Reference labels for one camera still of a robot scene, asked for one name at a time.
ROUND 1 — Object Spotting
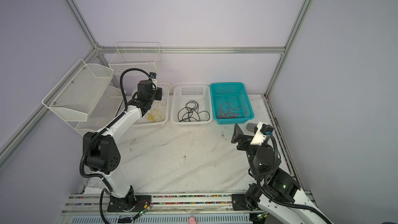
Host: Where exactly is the black cable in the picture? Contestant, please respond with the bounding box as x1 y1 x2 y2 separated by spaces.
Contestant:
177 100 211 123

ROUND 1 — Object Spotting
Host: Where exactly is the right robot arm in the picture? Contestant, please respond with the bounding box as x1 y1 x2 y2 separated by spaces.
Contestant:
231 122 331 224

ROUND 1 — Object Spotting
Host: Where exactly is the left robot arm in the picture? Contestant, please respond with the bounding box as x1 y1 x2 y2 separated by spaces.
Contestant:
79 68 163 212

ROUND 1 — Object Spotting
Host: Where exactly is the left white plastic basket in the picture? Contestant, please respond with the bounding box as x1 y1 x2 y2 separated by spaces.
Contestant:
132 84 171 129

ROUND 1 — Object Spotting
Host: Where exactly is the white plastic basket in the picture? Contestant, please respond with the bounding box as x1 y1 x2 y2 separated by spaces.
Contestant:
132 84 171 129
171 85 213 127

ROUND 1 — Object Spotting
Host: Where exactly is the teal plastic basket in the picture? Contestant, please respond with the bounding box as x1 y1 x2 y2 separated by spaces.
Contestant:
210 83 255 125

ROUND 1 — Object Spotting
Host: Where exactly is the middle white plastic basket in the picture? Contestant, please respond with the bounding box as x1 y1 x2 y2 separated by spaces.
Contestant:
171 85 213 127

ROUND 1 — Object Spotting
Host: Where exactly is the white mesh two-tier shelf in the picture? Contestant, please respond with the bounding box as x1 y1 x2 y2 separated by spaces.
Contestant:
42 59 122 135

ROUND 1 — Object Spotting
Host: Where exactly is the pink object at front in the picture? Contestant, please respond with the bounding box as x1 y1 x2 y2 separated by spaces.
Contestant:
188 216 197 224

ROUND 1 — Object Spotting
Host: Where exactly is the clear plastic cup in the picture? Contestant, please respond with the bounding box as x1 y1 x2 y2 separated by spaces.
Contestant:
84 175 106 190

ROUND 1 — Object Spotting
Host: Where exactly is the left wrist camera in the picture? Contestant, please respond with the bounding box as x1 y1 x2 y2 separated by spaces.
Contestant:
149 72 158 88

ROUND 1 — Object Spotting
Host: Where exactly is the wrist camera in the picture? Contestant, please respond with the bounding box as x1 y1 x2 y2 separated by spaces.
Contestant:
250 122 274 146
149 72 158 88

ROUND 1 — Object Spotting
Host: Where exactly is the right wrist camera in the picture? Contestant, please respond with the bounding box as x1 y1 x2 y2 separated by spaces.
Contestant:
250 122 274 146

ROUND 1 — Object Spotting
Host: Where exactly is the red cable bundle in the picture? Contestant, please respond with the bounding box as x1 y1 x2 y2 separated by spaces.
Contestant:
216 102 248 119

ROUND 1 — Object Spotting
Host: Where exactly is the white wire wall basket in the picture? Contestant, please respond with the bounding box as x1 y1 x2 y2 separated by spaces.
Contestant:
108 42 162 76

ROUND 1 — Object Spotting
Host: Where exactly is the aluminium front rail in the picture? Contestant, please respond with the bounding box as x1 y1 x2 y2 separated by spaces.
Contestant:
62 191 315 216

